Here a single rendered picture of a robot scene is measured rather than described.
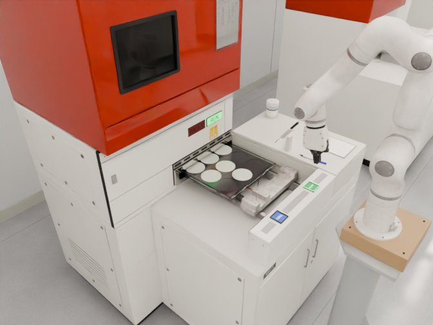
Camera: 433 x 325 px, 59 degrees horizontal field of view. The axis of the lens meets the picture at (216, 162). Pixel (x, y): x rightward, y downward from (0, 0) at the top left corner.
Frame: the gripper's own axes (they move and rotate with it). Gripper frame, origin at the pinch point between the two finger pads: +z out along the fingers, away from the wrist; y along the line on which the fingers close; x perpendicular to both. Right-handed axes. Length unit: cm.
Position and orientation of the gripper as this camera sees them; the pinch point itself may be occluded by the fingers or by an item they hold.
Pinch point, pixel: (317, 158)
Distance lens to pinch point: 166.9
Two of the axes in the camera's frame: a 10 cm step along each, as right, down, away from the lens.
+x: 6.5, -4.3, 6.2
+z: 1.6, 8.8, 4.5
